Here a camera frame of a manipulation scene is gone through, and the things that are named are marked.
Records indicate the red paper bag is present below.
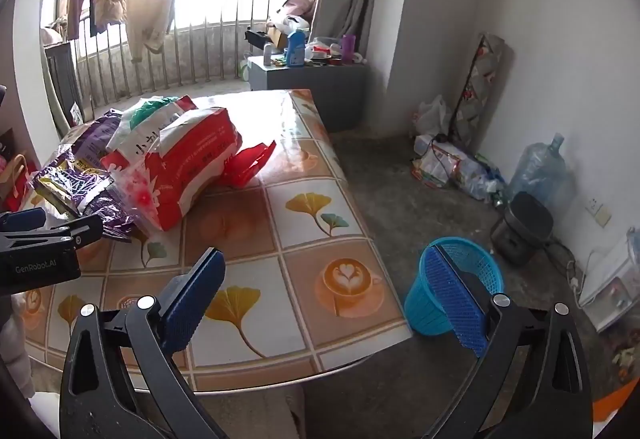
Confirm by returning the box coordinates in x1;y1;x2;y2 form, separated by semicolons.
0;154;31;212

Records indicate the pink floral plastic bag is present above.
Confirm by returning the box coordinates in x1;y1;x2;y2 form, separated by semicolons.
111;164;166;232

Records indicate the black rice cooker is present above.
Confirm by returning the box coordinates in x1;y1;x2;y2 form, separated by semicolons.
490;192;555;266

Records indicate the cream cloth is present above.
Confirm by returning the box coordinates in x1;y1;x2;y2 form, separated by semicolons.
125;0;176;65

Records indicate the clear bag of packets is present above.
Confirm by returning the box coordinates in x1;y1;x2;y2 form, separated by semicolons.
412;136;506;202

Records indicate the purple yellow snack bag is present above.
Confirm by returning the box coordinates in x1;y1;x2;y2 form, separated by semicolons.
31;144;136;242

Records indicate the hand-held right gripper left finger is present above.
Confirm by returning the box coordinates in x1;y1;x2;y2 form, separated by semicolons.
59;246;236;439

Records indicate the blue plastic basket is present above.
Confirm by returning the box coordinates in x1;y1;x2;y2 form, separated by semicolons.
404;236;505;337

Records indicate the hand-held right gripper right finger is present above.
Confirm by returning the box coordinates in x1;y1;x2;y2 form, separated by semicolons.
419;243;596;439

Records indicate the green white plastic bag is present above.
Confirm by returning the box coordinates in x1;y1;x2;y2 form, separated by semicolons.
107;95;198;155

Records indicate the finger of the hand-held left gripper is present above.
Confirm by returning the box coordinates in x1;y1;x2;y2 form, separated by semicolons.
20;214;104;251
0;208;47;236

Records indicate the person's left forearm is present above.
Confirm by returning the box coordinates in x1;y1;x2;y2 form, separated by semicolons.
0;291;36;400

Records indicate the patterned folded board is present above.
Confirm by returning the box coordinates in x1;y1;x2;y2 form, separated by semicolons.
452;33;506;145

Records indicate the grey cabinet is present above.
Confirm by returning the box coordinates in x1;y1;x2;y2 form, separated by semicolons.
247;55;371;132

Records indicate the white water dispenser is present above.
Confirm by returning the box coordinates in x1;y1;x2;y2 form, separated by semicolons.
580;229;640;332

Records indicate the red white snack bag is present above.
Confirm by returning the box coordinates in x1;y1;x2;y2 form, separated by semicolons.
100;106;243;232

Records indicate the dark slatted panel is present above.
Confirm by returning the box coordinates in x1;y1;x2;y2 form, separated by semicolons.
44;42;83;130

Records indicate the blue detergent bottle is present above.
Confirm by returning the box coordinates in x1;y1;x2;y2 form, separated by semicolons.
286;29;307;68

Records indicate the clear blue water jug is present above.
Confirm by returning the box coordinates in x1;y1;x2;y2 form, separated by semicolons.
507;133;573;220

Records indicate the orange plastic object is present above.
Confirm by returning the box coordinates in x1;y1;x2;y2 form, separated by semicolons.
592;379;640;439

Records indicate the metal balcony railing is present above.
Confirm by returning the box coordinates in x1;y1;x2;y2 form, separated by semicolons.
42;0;308;117

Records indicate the red plastic bag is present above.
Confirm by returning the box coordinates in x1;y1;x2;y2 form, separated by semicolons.
222;140;277;188

